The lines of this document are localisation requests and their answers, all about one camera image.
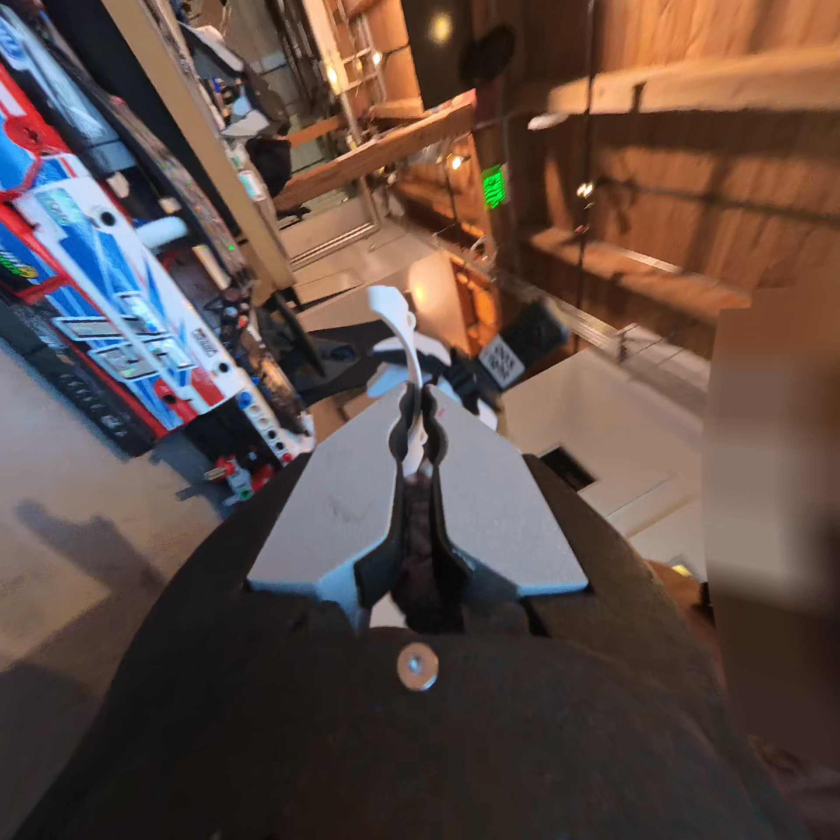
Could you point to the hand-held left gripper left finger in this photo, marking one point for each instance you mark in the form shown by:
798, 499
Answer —
328, 512

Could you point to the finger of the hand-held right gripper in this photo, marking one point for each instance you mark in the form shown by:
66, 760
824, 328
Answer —
384, 384
426, 349

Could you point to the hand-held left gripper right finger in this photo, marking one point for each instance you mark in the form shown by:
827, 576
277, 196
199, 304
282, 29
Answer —
505, 512

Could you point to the white curved brick piece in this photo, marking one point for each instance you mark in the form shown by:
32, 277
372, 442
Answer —
394, 308

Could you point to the toy brick race car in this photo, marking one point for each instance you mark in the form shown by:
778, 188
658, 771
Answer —
98, 262

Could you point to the green exit sign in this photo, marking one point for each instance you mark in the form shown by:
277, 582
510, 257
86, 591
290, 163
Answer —
494, 187

